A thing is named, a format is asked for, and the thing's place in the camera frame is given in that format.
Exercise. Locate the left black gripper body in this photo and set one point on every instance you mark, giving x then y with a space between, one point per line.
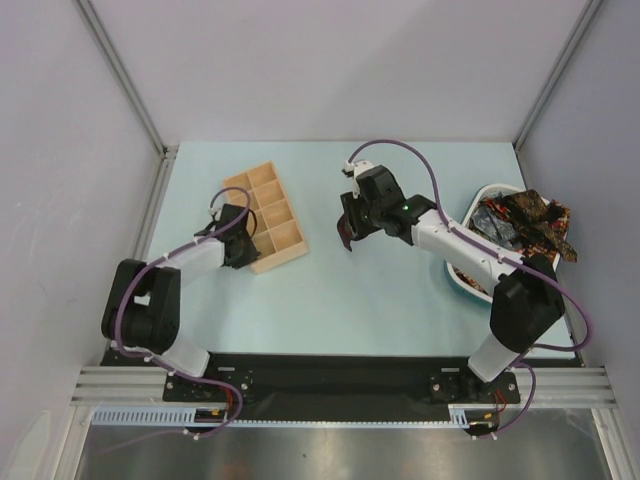
247 252

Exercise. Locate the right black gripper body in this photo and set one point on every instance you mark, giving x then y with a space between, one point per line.
353 217

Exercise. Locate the wooden compartment tray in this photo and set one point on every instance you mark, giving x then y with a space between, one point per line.
275 230

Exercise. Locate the red navy striped tie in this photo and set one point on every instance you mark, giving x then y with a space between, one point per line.
341 223

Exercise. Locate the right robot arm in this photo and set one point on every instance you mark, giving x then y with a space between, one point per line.
525 303

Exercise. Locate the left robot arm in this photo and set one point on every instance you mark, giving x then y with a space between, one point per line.
143 309

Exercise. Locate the white laundry basket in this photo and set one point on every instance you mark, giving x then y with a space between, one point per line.
491 193

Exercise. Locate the grey blue tie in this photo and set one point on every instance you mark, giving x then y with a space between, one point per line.
486 222

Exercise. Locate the red floral patterned tie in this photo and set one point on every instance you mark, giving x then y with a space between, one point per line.
545 240

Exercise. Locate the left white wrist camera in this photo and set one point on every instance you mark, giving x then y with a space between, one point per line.
215 211

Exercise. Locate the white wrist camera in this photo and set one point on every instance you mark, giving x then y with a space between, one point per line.
215 211
352 170

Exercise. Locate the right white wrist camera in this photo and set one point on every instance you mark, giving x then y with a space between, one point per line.
352 170

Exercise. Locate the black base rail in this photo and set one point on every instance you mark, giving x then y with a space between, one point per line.
328 388

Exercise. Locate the aluminium frame post left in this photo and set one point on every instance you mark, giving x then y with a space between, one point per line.
114 62

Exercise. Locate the aluminium frame post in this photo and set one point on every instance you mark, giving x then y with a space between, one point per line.
577 35
114 62

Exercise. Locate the aluminium frame post right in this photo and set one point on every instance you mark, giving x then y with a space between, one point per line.
577 35

